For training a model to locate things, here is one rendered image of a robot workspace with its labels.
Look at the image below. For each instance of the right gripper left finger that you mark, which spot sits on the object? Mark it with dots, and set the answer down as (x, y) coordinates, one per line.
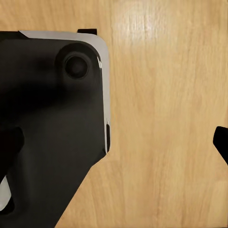
(11, 142)

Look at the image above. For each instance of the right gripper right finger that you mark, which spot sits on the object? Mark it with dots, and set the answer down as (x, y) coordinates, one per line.
(220, 141)

